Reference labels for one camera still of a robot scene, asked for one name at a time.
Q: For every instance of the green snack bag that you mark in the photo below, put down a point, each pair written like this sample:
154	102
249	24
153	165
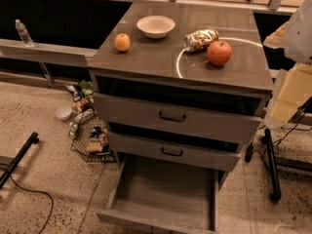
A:
86	88

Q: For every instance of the top grey drawer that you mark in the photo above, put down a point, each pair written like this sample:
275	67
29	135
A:
176	119

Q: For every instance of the open bottom grey drawer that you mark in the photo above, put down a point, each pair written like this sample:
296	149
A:
161	197

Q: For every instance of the small white cup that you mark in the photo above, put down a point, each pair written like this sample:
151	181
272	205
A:
63	113

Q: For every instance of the grey drawer cabinet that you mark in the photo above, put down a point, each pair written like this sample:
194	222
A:
160	70

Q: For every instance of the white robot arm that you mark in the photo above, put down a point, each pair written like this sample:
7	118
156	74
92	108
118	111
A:
295	37

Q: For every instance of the blue packaged item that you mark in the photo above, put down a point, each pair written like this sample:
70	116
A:
96	132

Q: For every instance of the black bar left floor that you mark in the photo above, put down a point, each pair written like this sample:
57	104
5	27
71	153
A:
33	139

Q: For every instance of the middle grey drawer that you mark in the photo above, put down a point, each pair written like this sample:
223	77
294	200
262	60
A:
178	153

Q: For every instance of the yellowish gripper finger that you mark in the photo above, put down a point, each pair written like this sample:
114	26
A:
295	91
276	39

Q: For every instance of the black wire basket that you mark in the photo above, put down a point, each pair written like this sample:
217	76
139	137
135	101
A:
91	149

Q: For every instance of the orange fruit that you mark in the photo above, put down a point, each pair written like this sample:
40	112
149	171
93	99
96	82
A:
122	42

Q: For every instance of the clear water bottle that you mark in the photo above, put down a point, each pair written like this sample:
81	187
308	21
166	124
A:
23	33

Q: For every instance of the red apple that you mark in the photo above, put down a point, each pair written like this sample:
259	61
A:
219	53

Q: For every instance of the white bowl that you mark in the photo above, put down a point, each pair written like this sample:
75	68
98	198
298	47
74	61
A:
155	27

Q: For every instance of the grey side shelf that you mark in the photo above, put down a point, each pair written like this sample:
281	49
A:
48	53

